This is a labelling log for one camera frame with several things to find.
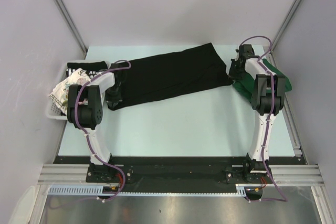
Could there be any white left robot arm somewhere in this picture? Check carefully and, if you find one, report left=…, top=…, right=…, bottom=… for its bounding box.
left=67, top=60, right=131, bottom=186

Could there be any white floral t-shirt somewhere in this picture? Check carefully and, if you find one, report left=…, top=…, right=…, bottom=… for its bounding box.
left=49, top=68, right=91, bottom=114

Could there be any white slotted cable duct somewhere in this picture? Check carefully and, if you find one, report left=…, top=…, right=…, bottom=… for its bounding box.
left=48, top=185, right=127, bottom=196

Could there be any green folded t-shirt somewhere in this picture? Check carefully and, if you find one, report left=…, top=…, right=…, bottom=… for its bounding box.
left=230, top=58, right=293, bottom=100

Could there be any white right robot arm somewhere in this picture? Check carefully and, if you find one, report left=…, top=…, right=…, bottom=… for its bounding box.
left=227, top=44, right=286, bottom=183

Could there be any black printed t-shirt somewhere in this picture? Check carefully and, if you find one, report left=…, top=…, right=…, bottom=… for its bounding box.
left=65, top=61, right=108, bottom=78

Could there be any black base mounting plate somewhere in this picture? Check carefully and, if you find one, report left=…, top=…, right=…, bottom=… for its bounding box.
left=54, top=155, right=308, bottom=192

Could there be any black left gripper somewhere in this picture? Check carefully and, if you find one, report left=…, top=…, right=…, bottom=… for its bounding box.
left=104, top=84, right=122, bottom=109

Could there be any aluminium frame rail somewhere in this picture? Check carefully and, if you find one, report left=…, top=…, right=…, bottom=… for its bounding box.
left=38, top=163, right=91, bottom=185

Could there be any plain black t-shirt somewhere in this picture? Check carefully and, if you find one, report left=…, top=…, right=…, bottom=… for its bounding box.
left=109, top=43, right=233, bottom=111

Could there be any white plastic basket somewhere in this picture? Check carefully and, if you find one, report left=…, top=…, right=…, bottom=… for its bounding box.
left=46, top=60, right=111, bottom=120

